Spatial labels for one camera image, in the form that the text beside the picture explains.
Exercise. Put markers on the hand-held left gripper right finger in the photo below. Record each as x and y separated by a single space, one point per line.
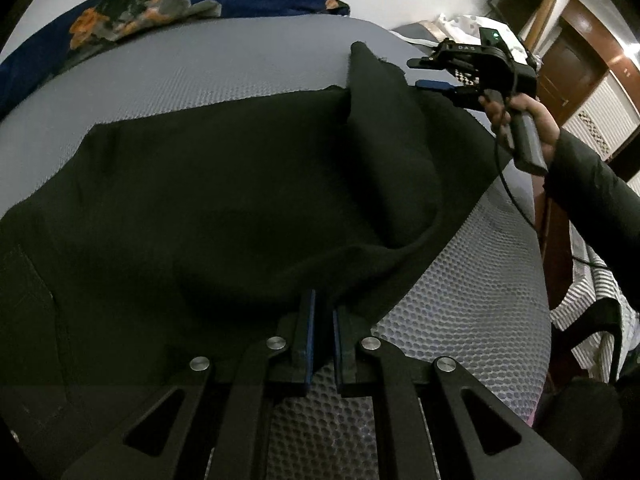
336 340

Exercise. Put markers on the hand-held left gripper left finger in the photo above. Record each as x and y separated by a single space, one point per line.
312 330

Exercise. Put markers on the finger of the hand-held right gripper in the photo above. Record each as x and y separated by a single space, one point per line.
432 85
425 62

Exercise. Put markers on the black pants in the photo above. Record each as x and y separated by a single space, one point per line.
200 210

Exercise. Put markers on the person's right forearm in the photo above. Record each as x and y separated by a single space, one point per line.
590 195

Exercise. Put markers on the person's right hand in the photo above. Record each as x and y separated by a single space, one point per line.
542 120

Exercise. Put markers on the grey pillow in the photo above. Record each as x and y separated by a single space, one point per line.
417 32

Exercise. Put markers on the white dotted cloth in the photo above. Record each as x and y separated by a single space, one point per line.
465 27

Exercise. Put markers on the wooden door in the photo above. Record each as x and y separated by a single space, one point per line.
575 45

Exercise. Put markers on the white lattice cabinet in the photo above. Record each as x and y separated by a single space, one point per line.
605 110

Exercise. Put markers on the grey mesh mattress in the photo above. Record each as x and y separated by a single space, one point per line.
475 310

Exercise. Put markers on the grey white striped cloth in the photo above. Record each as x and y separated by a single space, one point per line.
575 310

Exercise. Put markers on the dark cloth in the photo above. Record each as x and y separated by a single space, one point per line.
575 420

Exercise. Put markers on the wooden frame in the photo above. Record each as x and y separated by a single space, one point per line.
542 10

